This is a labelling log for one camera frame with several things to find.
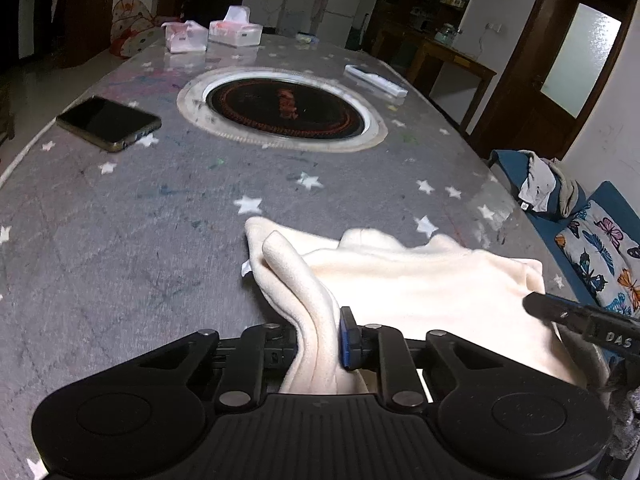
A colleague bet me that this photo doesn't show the round built-in induction cooktop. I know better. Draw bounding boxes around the round built-in induction cooktop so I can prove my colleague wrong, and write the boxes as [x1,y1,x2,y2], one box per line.
[176,66,388,153]

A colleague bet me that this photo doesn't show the dark smartphone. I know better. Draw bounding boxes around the dark smartphone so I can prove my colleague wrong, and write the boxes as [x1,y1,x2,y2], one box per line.
[56,96,162,153]

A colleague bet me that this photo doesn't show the white spotted shirt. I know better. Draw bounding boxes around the white spotted shirt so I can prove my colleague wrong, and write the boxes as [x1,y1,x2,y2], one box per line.
[517,152,557,212]

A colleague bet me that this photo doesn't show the brown door with glass pane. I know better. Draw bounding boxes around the brown door with glass pane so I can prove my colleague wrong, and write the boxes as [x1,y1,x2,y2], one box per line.
[472,0,640,158]

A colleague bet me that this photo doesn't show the white water dispenser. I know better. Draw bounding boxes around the white water dispenser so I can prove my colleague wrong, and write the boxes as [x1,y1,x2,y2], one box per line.
[277,0,313,36]

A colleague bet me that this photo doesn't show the white tissue box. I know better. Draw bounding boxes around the white tissue box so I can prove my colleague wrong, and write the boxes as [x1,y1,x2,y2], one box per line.
[208,6,263,48]

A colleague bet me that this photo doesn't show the wooden side desk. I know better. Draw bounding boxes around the wooden side desk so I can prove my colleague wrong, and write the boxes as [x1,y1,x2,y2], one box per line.
[385,30,497,131]

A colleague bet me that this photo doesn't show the white remote control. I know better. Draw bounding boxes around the white remote control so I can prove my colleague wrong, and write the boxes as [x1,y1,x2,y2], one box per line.
[343,64,408,98]

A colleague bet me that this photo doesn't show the blue sofa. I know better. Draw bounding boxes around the blue sofa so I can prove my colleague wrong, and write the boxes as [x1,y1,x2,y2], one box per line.
[487,149,640,361]

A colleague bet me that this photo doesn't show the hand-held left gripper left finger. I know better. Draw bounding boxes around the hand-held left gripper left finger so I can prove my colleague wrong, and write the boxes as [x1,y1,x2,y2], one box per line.
[115,323,301,411]

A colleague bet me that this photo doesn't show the grey beige garment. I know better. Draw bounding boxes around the grey beige garment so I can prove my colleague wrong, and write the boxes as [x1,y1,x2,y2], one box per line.
[542,157,581,218]

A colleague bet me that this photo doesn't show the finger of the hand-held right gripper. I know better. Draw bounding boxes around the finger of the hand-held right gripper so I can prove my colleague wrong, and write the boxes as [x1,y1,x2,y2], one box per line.
[522,292,640,361]

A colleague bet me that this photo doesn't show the white refrigerator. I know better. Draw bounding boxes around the white refrigerator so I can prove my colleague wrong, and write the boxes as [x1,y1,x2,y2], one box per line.
[315,0,366,46]

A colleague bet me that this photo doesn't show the dark open bookshelf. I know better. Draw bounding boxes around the dark open bookshelf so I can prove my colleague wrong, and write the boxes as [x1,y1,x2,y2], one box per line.
[55,0,118,68]

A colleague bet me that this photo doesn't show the small translucent plastic box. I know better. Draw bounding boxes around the small translucent plastic box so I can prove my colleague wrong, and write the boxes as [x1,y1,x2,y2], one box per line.
[164,21,208,54]

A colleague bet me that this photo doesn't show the cream sweater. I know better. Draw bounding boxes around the cream sweater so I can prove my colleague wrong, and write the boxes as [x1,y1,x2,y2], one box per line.
[241,216,588,395]

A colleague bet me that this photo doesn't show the printed play tent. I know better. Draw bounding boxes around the printed play tent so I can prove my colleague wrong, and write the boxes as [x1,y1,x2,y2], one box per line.
[110,0,168,58]

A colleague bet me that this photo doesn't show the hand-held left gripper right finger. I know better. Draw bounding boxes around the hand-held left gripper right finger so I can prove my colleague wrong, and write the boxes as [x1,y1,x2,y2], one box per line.
[339,306,536,411]

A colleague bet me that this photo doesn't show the butterfly print cushion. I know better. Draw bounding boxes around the butterfly print cushion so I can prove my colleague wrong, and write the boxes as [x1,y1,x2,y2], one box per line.
[555,200,640,317]

